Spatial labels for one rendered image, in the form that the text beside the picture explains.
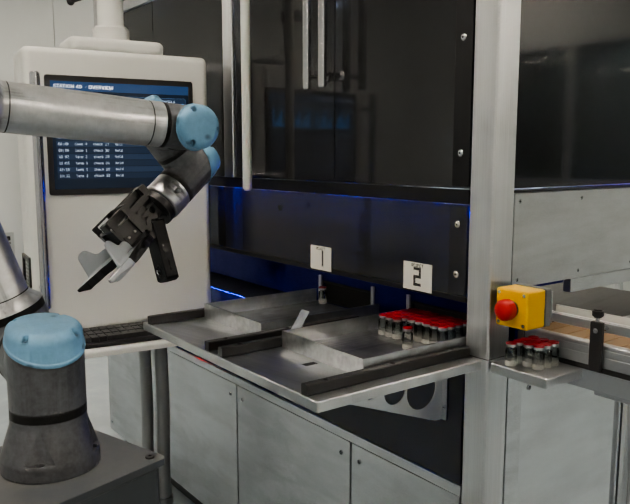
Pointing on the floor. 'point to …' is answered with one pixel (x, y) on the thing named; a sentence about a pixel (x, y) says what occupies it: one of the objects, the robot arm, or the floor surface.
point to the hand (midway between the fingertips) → (95, 290)
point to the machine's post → (490, 243)
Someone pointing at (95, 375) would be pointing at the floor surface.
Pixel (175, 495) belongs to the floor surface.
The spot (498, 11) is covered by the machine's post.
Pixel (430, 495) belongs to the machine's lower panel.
